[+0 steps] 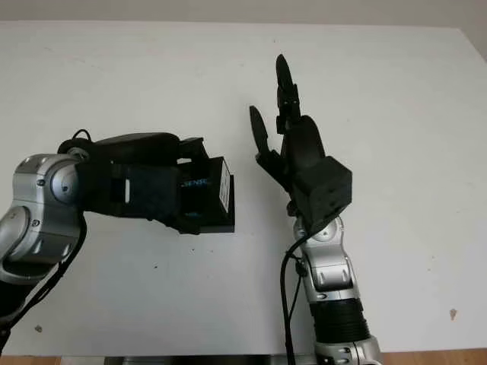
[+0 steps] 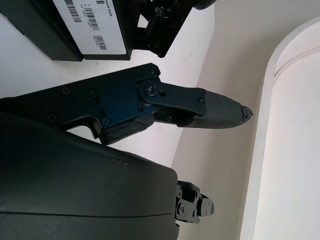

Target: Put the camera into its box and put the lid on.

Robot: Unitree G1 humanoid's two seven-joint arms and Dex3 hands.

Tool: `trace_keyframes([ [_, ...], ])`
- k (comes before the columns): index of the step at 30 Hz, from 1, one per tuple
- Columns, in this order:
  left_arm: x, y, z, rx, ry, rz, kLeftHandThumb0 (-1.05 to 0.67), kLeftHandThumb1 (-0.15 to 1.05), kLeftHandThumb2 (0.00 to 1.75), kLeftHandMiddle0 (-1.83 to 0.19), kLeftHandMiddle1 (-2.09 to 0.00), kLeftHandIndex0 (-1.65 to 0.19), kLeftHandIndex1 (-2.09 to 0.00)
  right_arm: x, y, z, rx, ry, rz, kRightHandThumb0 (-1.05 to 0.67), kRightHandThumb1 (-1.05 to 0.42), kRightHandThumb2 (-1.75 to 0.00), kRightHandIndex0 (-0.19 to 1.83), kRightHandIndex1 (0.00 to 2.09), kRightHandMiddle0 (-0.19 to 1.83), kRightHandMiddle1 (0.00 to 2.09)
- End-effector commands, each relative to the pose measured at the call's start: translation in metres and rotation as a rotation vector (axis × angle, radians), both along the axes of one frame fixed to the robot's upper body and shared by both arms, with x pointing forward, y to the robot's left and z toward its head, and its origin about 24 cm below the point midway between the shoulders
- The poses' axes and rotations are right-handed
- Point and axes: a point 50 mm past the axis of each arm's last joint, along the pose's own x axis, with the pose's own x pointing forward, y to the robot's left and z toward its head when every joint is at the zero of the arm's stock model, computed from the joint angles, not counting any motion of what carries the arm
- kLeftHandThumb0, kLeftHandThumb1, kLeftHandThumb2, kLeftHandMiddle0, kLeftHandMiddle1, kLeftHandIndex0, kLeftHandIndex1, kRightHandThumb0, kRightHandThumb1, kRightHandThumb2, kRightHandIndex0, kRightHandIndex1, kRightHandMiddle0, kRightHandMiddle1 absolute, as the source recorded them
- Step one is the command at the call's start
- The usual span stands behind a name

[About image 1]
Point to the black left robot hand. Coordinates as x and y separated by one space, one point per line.
144 152

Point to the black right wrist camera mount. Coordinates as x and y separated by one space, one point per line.
327 194

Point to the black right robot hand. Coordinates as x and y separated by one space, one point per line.
300 148

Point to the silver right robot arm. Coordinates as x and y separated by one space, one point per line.
335 281

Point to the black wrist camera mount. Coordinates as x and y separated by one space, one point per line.
144 190
327 194

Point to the black camera box base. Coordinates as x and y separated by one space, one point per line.
217 228

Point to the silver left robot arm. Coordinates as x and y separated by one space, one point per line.
34 216

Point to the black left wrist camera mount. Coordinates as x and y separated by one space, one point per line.
144 190

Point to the black box lid with label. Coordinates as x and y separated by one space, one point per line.
205 186

